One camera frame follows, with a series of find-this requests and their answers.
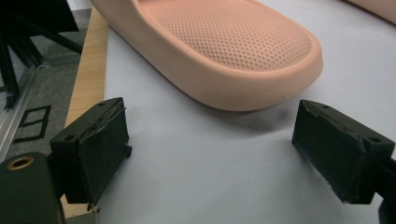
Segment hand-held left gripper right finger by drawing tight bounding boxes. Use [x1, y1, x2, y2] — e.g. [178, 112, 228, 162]
[291, 99, 396, 205]

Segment aluminium floor rail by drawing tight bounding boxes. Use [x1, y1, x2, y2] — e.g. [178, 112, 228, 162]
[0, 60, 45, 160]

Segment pink foam slipper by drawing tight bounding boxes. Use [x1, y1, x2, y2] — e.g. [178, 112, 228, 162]
[90, 0, 324, 112]
[342, 0, 396, 26]

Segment pale grey table mat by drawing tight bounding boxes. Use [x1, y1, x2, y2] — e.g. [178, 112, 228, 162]
[92, 0, 396, 224]

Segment black tripod stand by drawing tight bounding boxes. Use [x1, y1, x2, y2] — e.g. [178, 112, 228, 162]
[0, 0, 84, 110]

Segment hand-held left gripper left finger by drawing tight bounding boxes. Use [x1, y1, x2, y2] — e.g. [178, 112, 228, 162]
[49, 97, 133, 213]

